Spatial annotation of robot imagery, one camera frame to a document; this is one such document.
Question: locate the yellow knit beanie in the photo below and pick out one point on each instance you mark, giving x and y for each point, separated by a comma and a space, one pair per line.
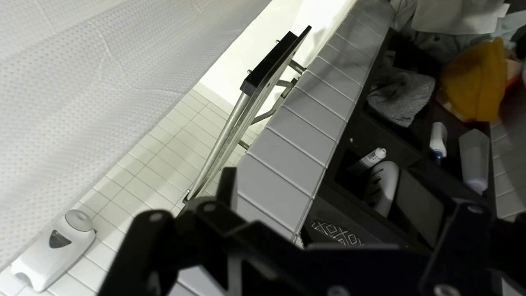
474, 83

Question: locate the white and black container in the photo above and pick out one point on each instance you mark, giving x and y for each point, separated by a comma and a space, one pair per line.
384, 183

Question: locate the grey cloth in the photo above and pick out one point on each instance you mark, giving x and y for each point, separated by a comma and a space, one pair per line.
400, 96

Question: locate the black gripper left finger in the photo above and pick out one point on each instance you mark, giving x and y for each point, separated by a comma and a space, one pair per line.
226, 186

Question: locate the black shelf unit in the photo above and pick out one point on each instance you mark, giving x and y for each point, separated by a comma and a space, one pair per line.
416, 153

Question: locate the white shower curb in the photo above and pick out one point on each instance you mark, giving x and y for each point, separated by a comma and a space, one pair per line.
257, 50

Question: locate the white wall soap dispenser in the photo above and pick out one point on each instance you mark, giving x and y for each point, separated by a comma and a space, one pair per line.
52, 252

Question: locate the black patterned box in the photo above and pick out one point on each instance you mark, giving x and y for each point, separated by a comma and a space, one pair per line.
351, 232

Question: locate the small white bottle blue cap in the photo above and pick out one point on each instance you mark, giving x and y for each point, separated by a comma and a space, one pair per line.
438, 140

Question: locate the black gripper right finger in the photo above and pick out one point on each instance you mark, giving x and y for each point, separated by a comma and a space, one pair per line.
421, 211

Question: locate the translucent white bottle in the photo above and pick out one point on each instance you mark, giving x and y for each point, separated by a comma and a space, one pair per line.
474, 162

